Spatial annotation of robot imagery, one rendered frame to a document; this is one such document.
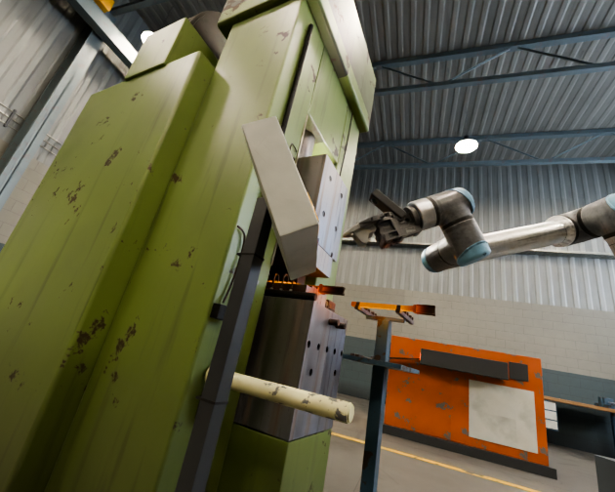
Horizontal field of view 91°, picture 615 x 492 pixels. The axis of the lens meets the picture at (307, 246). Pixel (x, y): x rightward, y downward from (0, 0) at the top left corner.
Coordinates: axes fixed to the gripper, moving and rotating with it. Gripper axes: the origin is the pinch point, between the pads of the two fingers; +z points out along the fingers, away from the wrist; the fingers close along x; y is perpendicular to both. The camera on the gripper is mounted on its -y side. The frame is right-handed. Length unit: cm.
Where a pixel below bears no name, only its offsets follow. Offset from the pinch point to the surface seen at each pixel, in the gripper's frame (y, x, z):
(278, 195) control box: -2.0, -27.0, 16.6
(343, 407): 40.7, -1.1, 17.1
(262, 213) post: -7.7, -11.6, 20.8
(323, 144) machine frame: -74, 58, -23
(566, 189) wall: -149, 646, -786
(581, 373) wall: 255, 651, -536
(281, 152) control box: -11.6, -27.0, 12.9
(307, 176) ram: -43, 34, -3
